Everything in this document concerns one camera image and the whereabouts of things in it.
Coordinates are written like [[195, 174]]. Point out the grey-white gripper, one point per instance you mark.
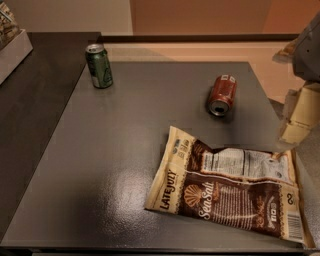
[[308, 55]]

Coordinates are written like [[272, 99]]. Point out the white box at left edge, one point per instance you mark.
[[15, 44]]

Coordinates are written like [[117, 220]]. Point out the brown Late July chip bag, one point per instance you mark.
[[247, 189]]

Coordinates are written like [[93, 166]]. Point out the dark side counter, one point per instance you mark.
[[32, 100]]

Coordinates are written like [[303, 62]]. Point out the green soda can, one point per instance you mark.
[[99, 66]]

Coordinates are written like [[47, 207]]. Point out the red coke can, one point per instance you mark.
[[222, 95]]

